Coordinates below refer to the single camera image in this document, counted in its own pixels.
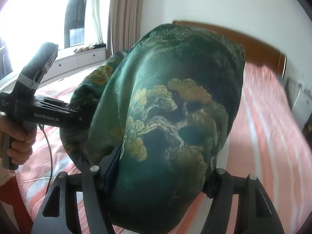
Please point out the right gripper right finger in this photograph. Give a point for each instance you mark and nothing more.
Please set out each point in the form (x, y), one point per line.
(255, 214)

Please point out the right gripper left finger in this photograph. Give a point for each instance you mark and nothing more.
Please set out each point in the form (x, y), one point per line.
(85, 194)

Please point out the green patterned silk jacket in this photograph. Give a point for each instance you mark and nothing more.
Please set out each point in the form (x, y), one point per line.
(170, 102)

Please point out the person's left hand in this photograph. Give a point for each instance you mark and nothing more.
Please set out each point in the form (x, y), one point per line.
(21, 148)

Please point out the white window bench drawers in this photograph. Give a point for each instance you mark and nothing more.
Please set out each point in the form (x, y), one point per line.
(75, 61)

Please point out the pink striped bed cover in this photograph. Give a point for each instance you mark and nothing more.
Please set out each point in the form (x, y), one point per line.
(265, 140)

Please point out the bright window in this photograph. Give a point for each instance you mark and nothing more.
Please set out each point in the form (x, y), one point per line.
(26, 24)

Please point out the white bedside cabinet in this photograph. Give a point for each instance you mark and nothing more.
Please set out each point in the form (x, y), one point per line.
(299, 99)

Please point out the beige curtain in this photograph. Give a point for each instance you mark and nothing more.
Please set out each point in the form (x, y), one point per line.
(123, 25)

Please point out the brown wooden headboard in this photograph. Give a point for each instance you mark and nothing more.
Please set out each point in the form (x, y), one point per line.
(256, 51)

